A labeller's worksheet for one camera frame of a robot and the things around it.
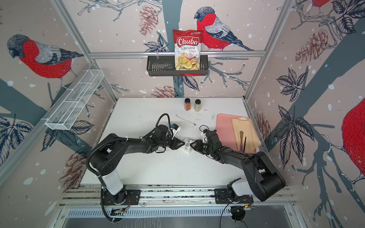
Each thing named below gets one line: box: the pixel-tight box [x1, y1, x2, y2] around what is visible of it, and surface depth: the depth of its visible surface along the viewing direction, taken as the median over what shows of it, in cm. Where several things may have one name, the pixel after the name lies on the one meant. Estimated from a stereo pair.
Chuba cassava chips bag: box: [172, 29, 203, 71], surface depth 87 cm
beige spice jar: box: [194, 98, 202, 113], surface depth 109 cm
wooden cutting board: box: [230, 116, 261, 153], surface depth 100 cm
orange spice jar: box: [184, 97, 192, 111], surface depth 109 cm
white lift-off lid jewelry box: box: [181, 137, 194, 153], surface depth 90 cm
